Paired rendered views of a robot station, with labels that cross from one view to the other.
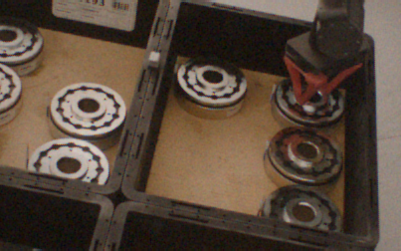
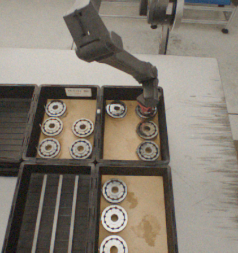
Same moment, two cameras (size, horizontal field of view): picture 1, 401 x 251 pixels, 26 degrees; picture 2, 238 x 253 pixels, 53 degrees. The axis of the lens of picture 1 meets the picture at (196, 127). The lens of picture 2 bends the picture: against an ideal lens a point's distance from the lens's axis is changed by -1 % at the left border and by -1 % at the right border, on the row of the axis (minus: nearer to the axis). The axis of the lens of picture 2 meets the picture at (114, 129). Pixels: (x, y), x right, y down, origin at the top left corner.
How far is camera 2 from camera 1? 0.31 m
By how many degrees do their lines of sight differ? 16
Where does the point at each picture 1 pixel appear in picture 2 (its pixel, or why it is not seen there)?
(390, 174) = (173, 120)
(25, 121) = (66, 132)
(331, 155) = (154, 128)
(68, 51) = (73, 105)
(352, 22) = (154, 97)
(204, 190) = (120, 145)
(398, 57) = (172, 78)
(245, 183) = (130, 140)
